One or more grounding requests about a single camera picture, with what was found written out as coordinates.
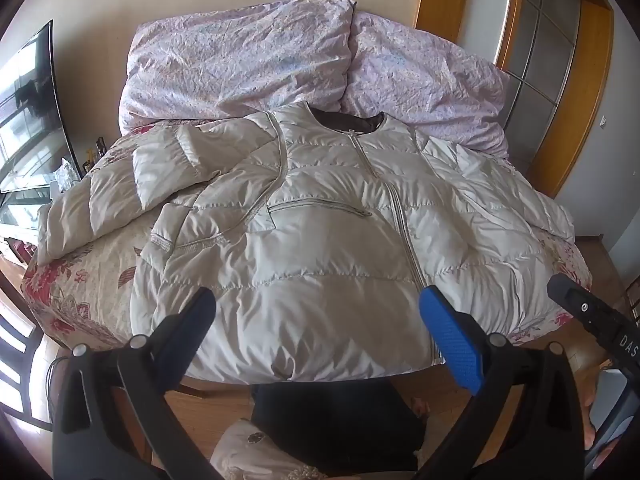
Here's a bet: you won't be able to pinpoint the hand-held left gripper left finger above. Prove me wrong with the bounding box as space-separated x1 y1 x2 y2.
52 286 218 480

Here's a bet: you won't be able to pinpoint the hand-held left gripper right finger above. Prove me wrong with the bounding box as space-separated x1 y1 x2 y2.
419 286 586 480

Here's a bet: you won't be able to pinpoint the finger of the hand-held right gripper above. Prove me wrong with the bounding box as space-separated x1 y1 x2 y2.
546 273 627 342

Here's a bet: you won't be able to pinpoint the white puffer jacket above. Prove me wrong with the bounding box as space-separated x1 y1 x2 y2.
32 101 576 383

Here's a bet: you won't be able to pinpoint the person's right hand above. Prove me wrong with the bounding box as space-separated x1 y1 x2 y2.
581 379 602 453

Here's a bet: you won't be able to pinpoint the floral bedspread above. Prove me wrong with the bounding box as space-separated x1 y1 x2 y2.
20 125 593 351

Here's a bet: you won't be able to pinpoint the person's dark trousers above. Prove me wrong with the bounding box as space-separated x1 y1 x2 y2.
250 382 431 476

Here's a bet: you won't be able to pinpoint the white fluffy slipper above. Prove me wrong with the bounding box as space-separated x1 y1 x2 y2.
210 420 321 480

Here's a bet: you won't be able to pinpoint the dark wooden chair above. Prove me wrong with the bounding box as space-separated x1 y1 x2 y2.
0 280 43 416

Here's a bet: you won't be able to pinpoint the clear plastic wrap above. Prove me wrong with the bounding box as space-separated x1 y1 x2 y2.
50 157 83 196

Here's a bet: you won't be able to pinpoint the black flat screen television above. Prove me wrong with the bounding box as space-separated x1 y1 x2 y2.
0 20 83 196

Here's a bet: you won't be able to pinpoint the lilac crinkled pillow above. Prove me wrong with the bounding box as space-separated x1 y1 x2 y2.
340 10 511 158
118 0 357 133

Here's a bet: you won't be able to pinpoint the frosted glass door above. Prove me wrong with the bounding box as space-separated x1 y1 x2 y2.
502 0 581 106

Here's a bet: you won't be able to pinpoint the wooden door frame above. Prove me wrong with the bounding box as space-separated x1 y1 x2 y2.
495 0 615 201

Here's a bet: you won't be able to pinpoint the wooden wall panel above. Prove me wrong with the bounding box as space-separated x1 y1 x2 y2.
415 0 473 43

